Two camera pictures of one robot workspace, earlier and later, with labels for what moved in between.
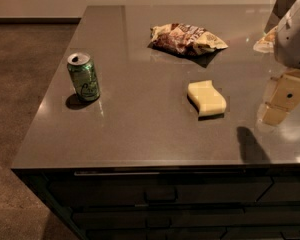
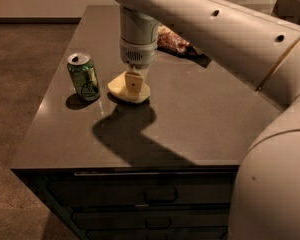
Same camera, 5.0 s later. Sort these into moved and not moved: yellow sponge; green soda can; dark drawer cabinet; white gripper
Moved: yellow sponge; white gripper
Not moved: green soda can; dark drawer cabinet
